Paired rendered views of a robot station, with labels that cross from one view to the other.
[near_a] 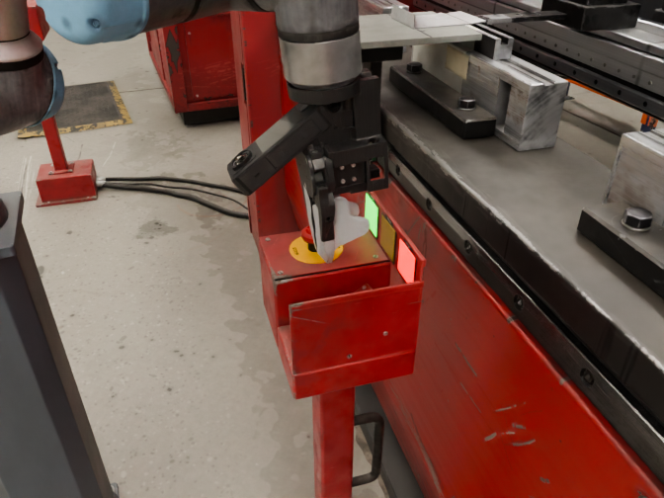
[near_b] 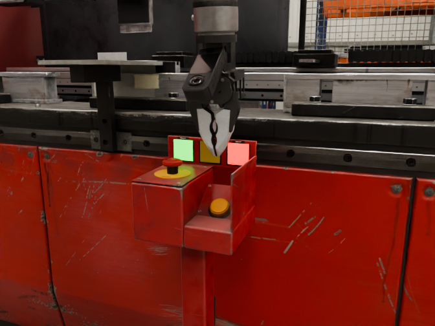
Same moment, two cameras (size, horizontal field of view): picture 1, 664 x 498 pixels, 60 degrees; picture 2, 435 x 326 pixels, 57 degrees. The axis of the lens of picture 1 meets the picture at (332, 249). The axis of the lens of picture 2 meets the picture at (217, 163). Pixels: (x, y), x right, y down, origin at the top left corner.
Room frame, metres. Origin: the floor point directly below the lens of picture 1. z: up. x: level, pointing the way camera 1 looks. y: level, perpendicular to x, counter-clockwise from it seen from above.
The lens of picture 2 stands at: (0.13, 0.58, 0.98)
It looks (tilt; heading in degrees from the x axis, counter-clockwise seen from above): 13 degrees down; 307
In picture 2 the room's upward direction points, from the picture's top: straight up
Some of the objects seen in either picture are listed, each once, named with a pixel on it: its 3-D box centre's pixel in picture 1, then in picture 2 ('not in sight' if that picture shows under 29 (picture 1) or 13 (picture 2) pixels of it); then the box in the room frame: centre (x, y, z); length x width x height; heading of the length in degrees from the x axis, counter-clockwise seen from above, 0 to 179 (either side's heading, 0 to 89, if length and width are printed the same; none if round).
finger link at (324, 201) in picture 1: (322, 201); (226, 107); (0.53, 0.01, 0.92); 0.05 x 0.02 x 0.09; 16
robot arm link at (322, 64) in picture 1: (320, 56); (213, 22); (0.56, 0.01, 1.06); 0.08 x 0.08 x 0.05
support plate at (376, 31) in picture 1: (379, 30); (105, 63); (0.96, -0.08, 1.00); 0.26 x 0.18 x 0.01; 106
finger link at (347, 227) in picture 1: (343, 230); (227, 129); (0.55, -0.01, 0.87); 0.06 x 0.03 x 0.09; 106
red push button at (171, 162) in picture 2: (315, 241); (172, 167); (0.65, 0.02, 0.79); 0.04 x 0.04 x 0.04
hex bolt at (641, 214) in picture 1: (637, 217); (314, 99); (0.50, -0.31, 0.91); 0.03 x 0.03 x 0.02
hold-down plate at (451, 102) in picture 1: (436, 97); (140, 103); (0.95, -0.18, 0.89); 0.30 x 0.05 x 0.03; 16
